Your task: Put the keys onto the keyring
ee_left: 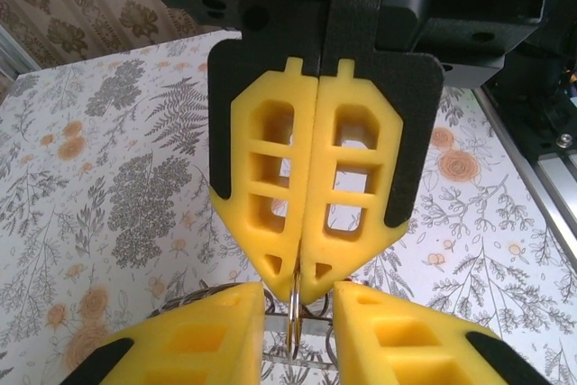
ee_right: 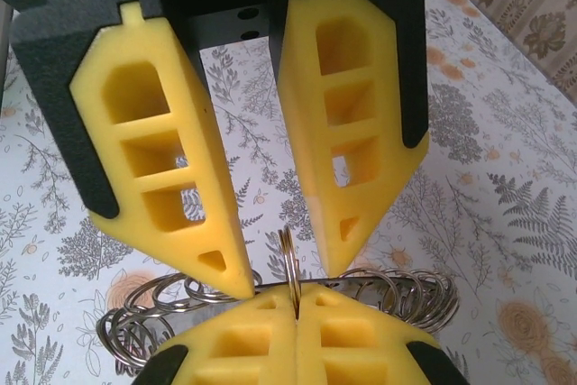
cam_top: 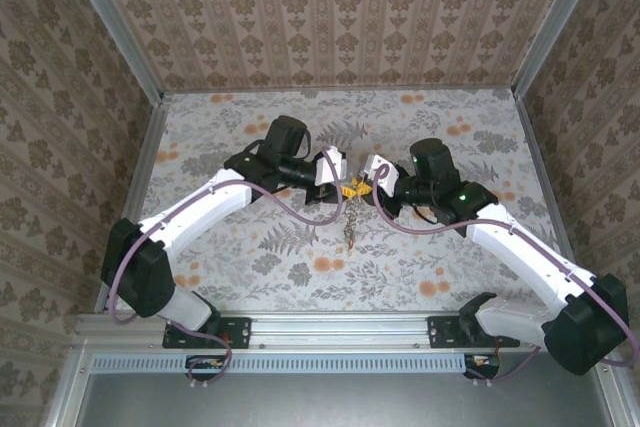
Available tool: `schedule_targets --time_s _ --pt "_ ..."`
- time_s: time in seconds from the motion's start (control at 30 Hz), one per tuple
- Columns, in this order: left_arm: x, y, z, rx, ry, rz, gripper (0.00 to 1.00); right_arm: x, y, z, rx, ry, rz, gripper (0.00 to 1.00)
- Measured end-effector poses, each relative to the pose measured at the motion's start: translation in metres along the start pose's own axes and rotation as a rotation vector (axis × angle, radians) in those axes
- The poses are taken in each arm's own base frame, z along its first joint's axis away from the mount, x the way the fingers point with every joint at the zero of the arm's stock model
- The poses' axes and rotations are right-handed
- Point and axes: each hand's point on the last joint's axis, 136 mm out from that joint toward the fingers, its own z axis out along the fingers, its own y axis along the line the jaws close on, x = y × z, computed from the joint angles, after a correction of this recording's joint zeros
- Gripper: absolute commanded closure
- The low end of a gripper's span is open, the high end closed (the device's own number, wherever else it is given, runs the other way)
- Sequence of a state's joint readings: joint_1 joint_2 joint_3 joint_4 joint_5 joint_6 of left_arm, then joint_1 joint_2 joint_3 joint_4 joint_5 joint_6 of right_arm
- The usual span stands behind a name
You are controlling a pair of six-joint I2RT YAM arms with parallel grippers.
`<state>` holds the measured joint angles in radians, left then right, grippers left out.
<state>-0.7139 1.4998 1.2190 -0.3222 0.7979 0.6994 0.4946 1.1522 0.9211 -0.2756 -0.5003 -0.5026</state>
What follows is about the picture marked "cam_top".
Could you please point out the aluminium mounting rail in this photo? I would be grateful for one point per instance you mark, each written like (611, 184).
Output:
(340, 329)

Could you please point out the aluminium frame post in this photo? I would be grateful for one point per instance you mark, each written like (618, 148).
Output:
(117, 27)
(557, 22)

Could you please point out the floral patterned table cover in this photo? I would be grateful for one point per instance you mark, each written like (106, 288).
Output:
(350, 287)

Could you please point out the aluminium table side rail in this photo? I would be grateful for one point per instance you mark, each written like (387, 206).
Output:
(534, 147)
(146, 147)

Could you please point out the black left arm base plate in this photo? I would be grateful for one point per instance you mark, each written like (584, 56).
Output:
(235, 329)

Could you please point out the grey metal panel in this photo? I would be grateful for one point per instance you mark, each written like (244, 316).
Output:
(350, 402)

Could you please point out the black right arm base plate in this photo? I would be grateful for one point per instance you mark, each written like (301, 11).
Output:
(442, 332)

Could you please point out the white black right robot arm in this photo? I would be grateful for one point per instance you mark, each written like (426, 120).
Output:
(585, 332)

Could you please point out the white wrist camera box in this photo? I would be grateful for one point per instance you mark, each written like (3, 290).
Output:
(380, 172)
(330, 164)

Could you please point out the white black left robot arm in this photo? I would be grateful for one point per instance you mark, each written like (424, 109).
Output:
(145, 272)

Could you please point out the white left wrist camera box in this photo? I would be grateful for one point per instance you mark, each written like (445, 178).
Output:
(330, 164)

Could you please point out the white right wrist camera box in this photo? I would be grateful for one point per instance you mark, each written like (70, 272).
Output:
(380, 172)

